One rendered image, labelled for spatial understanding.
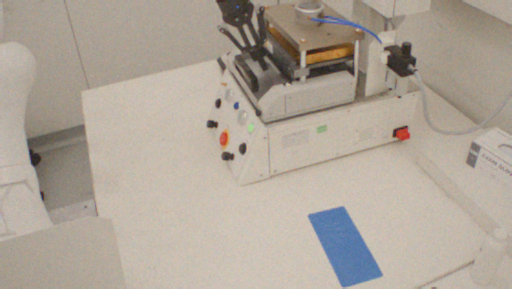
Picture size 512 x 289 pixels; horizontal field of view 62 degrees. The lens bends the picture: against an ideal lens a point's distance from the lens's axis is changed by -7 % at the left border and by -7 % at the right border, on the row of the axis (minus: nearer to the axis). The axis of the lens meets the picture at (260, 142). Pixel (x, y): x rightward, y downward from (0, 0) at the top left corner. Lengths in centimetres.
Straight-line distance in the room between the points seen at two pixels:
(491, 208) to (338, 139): 43
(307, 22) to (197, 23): 156
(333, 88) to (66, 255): 73
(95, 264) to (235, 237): 37
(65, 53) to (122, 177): 144
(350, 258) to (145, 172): 62
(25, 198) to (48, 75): 182
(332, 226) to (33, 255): 66
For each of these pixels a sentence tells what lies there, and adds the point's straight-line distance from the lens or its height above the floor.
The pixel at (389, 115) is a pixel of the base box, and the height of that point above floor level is 86.
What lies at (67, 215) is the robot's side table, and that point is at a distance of 127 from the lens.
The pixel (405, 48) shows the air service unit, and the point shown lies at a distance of 110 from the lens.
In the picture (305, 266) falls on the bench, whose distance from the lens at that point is 104.
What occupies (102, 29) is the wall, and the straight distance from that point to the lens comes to 262.
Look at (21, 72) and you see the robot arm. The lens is 96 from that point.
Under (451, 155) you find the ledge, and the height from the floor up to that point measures 79.
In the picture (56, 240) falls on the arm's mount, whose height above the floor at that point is 102.
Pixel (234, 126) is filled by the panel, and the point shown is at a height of 84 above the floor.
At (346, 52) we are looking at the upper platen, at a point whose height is 104.
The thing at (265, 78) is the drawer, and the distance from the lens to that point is 124.
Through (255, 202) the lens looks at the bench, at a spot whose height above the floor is 75.
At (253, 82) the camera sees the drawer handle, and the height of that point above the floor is 100.
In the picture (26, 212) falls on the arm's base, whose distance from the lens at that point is 94.
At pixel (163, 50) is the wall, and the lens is 272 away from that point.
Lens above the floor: 158
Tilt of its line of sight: 37 degrees down
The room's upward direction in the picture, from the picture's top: 3 degrees counter-clockwise
